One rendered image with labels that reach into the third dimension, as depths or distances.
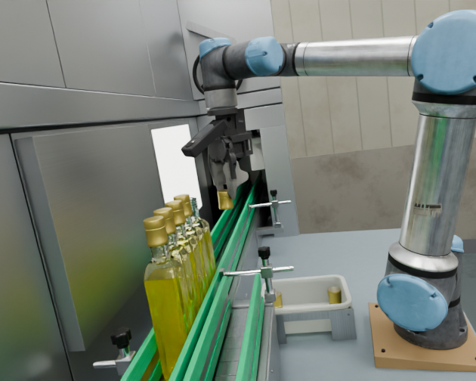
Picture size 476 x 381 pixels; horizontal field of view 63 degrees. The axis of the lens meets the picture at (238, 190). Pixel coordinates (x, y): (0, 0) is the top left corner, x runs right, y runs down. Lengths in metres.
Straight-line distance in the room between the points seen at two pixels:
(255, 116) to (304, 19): 1.72
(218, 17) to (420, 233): 1.26
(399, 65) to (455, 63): 0.20
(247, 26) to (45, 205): 1.25
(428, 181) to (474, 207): 2.74
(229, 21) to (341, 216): 2.08
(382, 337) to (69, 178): 0.73
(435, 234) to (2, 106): 0.68
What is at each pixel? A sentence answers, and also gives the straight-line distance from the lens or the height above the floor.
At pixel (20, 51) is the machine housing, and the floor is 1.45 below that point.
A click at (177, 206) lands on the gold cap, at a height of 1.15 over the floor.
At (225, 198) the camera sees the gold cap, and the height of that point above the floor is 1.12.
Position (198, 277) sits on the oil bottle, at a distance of 0.78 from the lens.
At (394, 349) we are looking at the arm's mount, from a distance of 0.94.
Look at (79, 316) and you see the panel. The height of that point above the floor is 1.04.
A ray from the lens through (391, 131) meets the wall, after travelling 3.24.
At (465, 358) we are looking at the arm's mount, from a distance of 0.96.
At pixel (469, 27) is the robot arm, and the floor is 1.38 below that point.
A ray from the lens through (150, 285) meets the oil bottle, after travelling 0.66.
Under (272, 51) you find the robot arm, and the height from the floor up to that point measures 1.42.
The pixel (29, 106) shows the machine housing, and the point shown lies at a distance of 0.65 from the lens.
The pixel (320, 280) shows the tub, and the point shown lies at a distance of 1.12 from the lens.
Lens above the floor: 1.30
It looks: 11 degrees down
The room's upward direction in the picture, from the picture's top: 9 degrees counter-clockwise
